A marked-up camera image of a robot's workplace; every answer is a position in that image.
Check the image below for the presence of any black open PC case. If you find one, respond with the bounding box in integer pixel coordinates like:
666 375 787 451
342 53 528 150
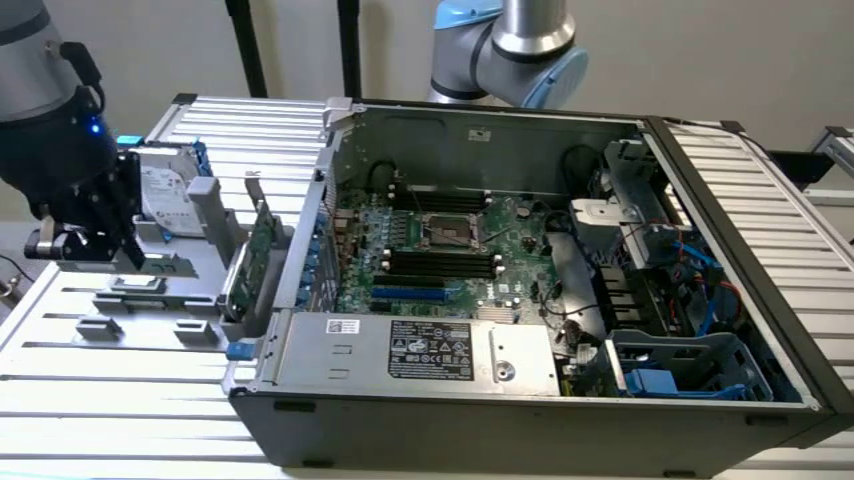
223 97 854 470

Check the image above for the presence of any grey case latch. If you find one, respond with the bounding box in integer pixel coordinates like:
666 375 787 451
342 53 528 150
322 97 357 137

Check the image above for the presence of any silver power supply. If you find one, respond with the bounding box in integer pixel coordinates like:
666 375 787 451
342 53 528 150
257 312 564 399

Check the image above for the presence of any red wire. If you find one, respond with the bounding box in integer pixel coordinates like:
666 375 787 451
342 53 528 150
715 281 744 322

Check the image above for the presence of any green motherboard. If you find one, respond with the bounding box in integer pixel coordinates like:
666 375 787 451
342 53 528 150
330 192 564 322

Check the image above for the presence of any blue expansion slot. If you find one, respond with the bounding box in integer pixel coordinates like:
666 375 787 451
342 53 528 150
372 286 449 304

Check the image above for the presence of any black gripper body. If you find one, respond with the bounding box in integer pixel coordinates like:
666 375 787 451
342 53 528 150
0 85 123 224

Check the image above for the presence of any black pole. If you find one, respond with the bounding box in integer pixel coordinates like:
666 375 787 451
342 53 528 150
223 0 270 99
336 0 366 99

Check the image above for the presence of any grey parts rack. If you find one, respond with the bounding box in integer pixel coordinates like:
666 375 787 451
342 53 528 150
57 144 297 347

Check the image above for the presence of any black table cable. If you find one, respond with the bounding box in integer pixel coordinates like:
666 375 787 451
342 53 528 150
665 116 784 167

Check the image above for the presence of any blue plastic disk bay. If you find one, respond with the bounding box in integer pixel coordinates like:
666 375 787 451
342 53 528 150
602 328 781 402

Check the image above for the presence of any green graphics card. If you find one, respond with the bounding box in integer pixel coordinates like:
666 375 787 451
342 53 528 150
225 174 284 322

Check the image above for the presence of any black fan shroud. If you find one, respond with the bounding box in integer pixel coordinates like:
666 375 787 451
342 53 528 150
545 231 610 342

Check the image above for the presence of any metal disk bay bracket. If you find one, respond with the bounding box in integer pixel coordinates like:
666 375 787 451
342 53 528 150
569 139 697 262

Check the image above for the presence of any metal slat side table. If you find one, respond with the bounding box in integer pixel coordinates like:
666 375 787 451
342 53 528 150
767 126 854 207

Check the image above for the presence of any CPU socket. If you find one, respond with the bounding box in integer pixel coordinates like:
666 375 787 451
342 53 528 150
405 211 484 252

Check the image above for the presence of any black looped wire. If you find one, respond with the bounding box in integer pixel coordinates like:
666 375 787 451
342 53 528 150
369 159 404 192
562 144 604 182

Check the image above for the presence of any blue case latch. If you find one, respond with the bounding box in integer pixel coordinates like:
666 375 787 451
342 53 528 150
226 337 261 362

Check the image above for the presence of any black arm cable with connector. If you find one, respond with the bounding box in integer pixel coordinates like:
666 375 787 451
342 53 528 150
61 41 109 119

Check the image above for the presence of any silver chipset heat sink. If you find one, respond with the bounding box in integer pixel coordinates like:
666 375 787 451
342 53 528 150
476 305 524 324

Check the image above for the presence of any blue wire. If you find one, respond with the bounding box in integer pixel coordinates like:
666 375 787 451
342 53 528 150
672 238 744 337

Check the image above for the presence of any thin black floor cable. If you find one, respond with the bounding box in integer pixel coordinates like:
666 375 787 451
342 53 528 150
0 253 43 297

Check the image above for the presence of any silver hard disk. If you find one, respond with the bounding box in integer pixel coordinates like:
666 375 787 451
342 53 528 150
137 148 207 237

